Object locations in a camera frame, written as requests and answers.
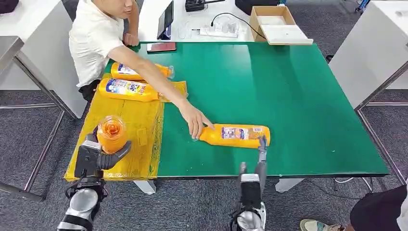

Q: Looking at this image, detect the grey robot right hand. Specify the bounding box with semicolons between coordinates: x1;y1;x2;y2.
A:
238;136;268;194

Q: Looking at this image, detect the person's left hand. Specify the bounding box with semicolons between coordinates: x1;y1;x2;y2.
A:
122;32;140;47

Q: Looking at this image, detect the person's right hand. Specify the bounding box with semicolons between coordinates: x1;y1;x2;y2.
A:
178;102;216;141

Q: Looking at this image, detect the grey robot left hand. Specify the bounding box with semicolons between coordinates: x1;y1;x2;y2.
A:
84;126;132;170

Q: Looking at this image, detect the orange drink bottle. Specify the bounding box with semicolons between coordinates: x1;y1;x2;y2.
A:
96;115;128;155
191;123;271;149
110;62;175;81
98;78;166;103

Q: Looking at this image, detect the dark smartphone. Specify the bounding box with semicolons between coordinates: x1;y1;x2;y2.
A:
146;42;177;53

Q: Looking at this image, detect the white table foot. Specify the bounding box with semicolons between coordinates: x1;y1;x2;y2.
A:
275;178;304;193
133;180;157;195

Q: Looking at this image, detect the yellow sheet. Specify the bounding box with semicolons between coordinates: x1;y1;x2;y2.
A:
64;74;189;182

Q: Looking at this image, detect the seated person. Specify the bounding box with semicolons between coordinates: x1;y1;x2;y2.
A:
68;0;216;141

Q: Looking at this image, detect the black tablet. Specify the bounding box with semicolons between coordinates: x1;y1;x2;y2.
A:
156;0;174;40

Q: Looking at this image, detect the black device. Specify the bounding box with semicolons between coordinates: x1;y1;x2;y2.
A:
185;0;225;13

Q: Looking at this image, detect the green table mat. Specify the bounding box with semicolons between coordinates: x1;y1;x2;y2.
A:
105;41;390;178

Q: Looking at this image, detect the pale shoe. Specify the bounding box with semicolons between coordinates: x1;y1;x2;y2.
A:
299;218;346;231

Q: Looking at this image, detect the white power strip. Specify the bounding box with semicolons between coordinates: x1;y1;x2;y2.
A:
199;22;240;38

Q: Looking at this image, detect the white desk with metal legs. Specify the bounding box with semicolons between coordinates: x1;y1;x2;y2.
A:
0;0;87;202

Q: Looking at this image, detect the open cardboard box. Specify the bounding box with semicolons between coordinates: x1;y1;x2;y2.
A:
249;5;314;46

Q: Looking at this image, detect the white board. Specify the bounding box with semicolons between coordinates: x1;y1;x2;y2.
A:
259;24;313;45

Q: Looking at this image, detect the standing person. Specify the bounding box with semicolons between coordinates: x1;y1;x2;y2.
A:
349;185;408;231

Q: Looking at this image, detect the black bag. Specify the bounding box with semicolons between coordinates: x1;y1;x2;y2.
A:
234;0;280;15

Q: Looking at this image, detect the dark round object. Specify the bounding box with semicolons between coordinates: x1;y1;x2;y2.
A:
0;0;20;15

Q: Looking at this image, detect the blue object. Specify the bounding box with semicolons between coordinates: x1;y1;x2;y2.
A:
355;0;370;13

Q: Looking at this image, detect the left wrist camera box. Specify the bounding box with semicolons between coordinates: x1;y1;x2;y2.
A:
74;140;104;179

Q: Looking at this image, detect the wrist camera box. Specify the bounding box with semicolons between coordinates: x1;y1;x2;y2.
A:
240;173;263;209
74;140;104;179

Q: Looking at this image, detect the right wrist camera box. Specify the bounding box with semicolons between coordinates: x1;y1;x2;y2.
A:
240;173;263;209

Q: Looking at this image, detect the white cable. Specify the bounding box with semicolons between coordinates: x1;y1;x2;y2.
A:
334;177;373;192

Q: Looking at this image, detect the black cable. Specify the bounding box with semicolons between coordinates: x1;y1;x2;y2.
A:
210;12;265;39

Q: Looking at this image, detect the white table with metal frame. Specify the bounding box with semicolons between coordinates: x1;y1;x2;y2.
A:
328;0;408;186

